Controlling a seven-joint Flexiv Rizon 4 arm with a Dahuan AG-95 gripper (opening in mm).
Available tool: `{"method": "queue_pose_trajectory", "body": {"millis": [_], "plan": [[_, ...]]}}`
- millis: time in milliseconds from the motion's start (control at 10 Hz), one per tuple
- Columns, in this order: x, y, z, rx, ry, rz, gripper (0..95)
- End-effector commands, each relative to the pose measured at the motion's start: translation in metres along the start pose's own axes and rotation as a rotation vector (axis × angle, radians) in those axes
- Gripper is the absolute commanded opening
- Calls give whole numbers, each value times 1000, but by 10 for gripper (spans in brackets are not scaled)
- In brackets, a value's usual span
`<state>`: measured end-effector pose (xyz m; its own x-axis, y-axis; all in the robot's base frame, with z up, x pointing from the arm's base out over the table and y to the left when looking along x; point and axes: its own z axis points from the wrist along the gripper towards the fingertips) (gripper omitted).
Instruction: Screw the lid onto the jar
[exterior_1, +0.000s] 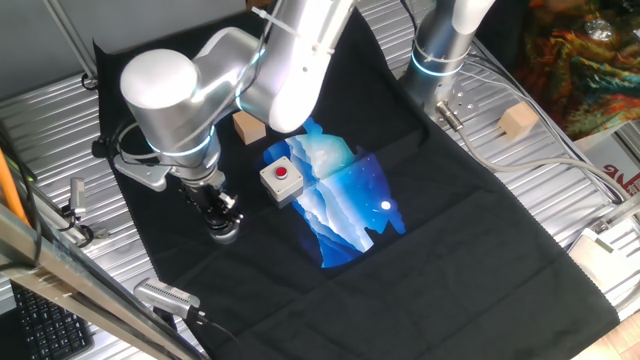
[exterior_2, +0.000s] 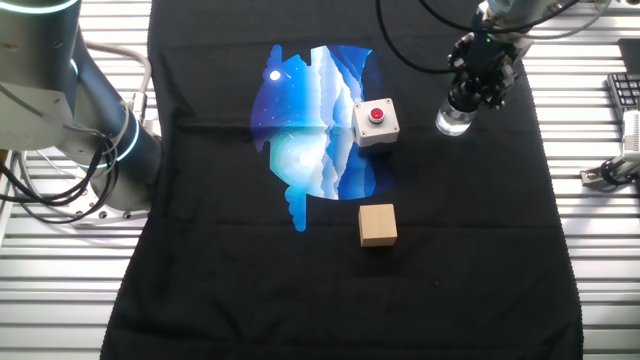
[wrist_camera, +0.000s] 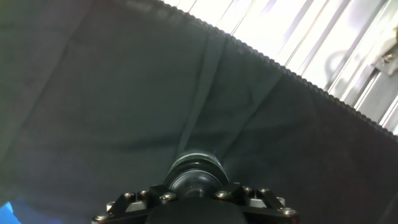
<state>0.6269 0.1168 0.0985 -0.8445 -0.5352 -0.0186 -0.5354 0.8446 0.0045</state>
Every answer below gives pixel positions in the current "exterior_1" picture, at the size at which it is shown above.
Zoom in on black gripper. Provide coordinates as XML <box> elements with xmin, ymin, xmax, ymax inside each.
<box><xmin>180</xmin><ymin>175</ymin><xmax>245</xmax><ymax>234</ymax></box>

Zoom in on clear glass jar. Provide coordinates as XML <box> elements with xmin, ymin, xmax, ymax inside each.
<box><xmin>208</xmin><ymin>219</ymin><xmax>242</xmax><ymax>246</ymax></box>

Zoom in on grey box with red button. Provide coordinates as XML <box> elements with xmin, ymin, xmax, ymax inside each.
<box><xmin>258</xmin><ymin>155</ymin><xmax>305</xmax><ymax>204</ymax></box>

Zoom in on wooden cube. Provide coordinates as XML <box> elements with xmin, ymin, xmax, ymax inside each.
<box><xmin>498</xmin><ymin>101</ymin><xmax>540</xmax><ymax>142</ymax></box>
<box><xmin>232</xmin><ymin>109</ymin><xmax>268</xmax><ymax>147</ymax></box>

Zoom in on black keyboard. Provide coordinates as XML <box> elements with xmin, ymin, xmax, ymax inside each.
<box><xmin>9</xmin><ymin>279</ymin><xmax>96</xmax><ymax>360</ymax></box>

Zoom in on orange tube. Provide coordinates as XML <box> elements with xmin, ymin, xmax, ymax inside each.
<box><xmin>0</xmin><ymin>147</ymin><xmax>30</xmax><ymax>226</ymax></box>

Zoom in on thin metal pole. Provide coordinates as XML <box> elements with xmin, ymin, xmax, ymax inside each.
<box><xmin>42</xmin><ymin>0</ymin><xmax>100</xmax><ymax>81</ymax></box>

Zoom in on black cloth with blue print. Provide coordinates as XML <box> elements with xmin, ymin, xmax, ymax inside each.
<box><xmin>93</xmin><ymin>0</ymin><xmax>621</xmax><ymax>360</ymax></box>

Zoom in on black chair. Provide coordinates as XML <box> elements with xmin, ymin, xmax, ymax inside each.
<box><xmin>474</xmin><ymin>0</ymin><xmax>531</xmax><ymax>66</ymax></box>

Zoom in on white flat device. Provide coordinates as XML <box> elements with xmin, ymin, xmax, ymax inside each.
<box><xmin>568</xmin><ymin>227</ymin><xmax>640</xmax><ymax>304</ymax></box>

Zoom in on colourful patterned fabric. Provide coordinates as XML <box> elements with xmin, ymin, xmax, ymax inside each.
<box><xmin>514</xmin><ymin>0</ymin><xmax>640</xmax><ymax>141</ymax></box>

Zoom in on red and white box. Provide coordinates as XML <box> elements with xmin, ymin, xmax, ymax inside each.
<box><xmin>572</xmin><ymin>124</ymin><xmax>640</xmax><ymax>201</ymax></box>

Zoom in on silver faceted ornament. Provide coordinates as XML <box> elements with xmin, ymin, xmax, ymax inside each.
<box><xmin>584</xmin><ymin>17</ymin><xmax>615</xmax><ymax>42</ymax></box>

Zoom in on wrist camera with silver bracket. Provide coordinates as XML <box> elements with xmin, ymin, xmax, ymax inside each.
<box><xmin>91</xmin><ymin>138</ymin><xmax>174</xmax><ymax>193</ymax></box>

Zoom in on silver camera with black cable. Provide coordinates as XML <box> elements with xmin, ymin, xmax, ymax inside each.
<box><xmin>133</xmin><ymin>277</ymin><xmax>202</xmax><ymax>321</ymax></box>

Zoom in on silver camera on rail clamp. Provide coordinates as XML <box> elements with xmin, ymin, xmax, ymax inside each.
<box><xmin>59</xmin><ymin>177</ymin><xmax>109</xmax><ymax>246</ymax></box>

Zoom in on aluminium frame beam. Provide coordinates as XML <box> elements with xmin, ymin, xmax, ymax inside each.
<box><xmin>0</xmin><ymin>202</ymin><xmax>206</xmax><ymax>360</ymax></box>

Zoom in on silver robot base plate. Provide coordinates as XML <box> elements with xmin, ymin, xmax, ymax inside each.
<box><xmin>424</xmin><ymin>82</ymin><xmax>479</xmax><ymax>121</ymax></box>

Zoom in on grey robot hose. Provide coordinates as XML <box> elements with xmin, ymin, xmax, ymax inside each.
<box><xmin>434</xmin><ymin>99</ymin><xmax>631</xmax><ymax>204</ymax></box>

